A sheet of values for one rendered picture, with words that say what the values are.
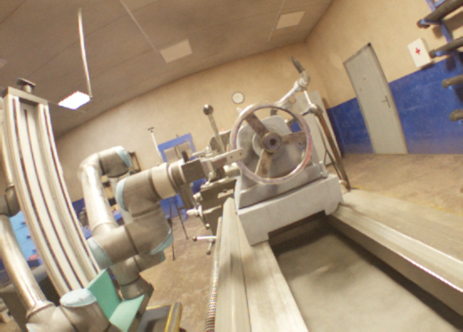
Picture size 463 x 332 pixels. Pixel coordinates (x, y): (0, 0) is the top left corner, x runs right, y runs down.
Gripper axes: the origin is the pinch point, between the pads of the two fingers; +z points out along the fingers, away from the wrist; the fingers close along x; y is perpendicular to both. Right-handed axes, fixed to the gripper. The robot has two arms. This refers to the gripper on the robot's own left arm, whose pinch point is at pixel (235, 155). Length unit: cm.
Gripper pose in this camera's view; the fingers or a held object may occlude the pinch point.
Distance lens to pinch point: 58.3
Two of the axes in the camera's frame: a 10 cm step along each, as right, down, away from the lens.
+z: 9.4, -3.4, 0.1
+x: -0.2, -0.2, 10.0
